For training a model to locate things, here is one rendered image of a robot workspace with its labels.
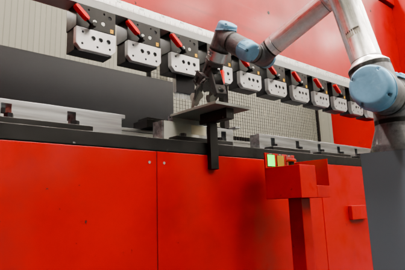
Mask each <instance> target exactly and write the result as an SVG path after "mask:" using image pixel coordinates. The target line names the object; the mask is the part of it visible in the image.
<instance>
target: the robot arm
mask: <svg viewBox="0 0 405 270"><path fill-rule="evenodd" d="M331 12H333V14H334V18H335V20H336V23H337V27H338V29H339V32H340V34H341V38H342V41H343V43H344V47H345V49H346V52H347V55H348V58H349V61H350V64H351V67H350V69H349V71H348V75H349V78H350V83H349V91H350V95H351V97H352V99H353V101H354V102H355V103H356V104H357V105H358V106H359V107H361V108H363V109H364V110H367V111H371V112H373V118H374V127H375V131H374V137H373V140H372V145H371V152H382V151H395V150H402V149H405V74H404V73H398V72H395V71H394V68H393V65H392V63H391V60H390V58H389V57H386V56H384V55H382V54H381V51H380V48H379V46H378V43H377V41H376V38H375V35H374V32H373V30H372V27H371V24H370V22H369V19H368V17H367V14H366V11H365V8H364V6H363V3H362V0H311V1H310V2H309V3H308V4H307V5H305V6H304V7H303V8H302V9H301V10H300V11H298V12H297V13H296V14H295V15H293V16H292V17H291V18H290V19H289V20H288V21H287V22H285V23H284V24H283V25H282V26H281V27H280V28H278V29H277V30H276V31H274V32H273V33H272V34H271V35H270V36H269V37H268V38H266V39H265V40H264V41H263V42H262V43H261V44H258V43H256V42H254V41H252V40H250V39H247V38H246V37H244V36H241V35H240V34H238V33H237V26H236V25H235V24H233V23H231V22H228V21H225V20H220V21H219V22H218V24H217V27H216V29H215V33H214V35H213V38H212V42H211V44H210V47H209V51H208V52H207V56H206V57H205V59H204V60H205V65H204V68H203V70H200V71H198V70H196V74H195V77H194V79H193V83H194V84H195V85H196V88H195V93H191V95H190V99H191V101H192V106H191V108H193V107H194V106H197V105H198V104H199V101H200V100H201V99H202V98H203V96H204V95H203V93H202V91H203V92H204V93H205V92H209V94H208V95H206V101H207V103H209V102H213V101H216V100H217V98H218V97H221V98H224V97H225V96H226V95H227V92H226V89H225V86H224V82H223V79H222V75H221V71H220V70H218V68H223V66H224V64H225V62H226V59H227V56H228V53H230V54H233V55H234V56H236V57H237V58H239V59H240V60H242V61H245V62H248V63H252V64H254V65H256V66H258V67H260V68H265V69H266V68H270V67H271V66H273V64H274V63H275V60H276V56H278V55H279V54H280V53H281V52H283V51H284V50H285V49H286V48H287V47H288V46H290V45H291V44H293V42H295V41H296V40H297V39H299V38H300V37H301V36H302V35H303V34H305V33H306V32H307V31H308V30H309V29H311V28H312V27H314V26H315V25H316V24H317V23H318V22H319V21H321V20H322V19H323V18H325V17H326V16H327V15H328V14H330V13H331Z"/></svg>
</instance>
